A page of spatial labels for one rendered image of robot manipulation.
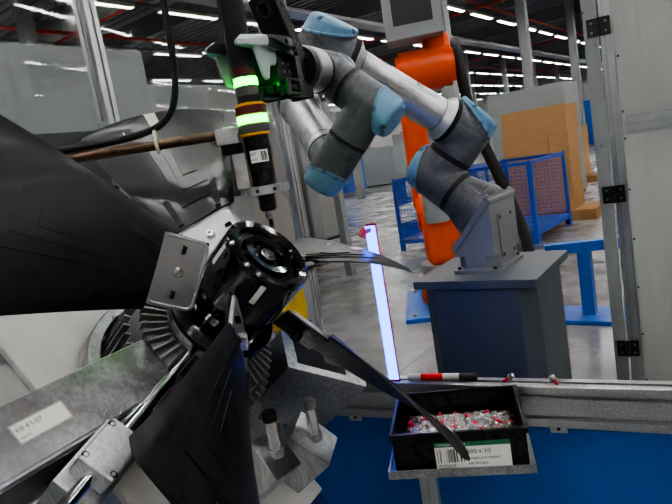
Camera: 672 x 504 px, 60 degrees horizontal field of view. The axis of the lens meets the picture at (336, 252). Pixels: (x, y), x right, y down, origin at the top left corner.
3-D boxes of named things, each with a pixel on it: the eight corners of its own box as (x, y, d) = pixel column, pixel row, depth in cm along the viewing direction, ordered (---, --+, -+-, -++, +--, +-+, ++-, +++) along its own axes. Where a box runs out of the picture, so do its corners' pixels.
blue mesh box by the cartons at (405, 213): (399, 251, 789) (388, 179, 775) (440, 233, 890) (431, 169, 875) (460, 248, 737) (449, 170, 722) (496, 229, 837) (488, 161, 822)
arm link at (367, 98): (380, 156, 107) (335, 123, 110) (414, 102, 103) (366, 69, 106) (365, 156, 100) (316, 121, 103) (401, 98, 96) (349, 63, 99)
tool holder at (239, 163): (226, 201, 80) (213, 128, 79) (228, 199, 87) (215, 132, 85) (291, 190, 81) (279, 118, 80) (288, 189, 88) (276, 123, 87)
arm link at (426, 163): (449, 210, 158) (411, 181, 163) (478, 168, 153) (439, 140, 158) (433, 210, 148) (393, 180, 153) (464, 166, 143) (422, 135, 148)
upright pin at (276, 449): (266, 459, 77) (257, 413, 76) (274, 451, 79) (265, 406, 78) (279, 460, 76) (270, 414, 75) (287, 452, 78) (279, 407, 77)
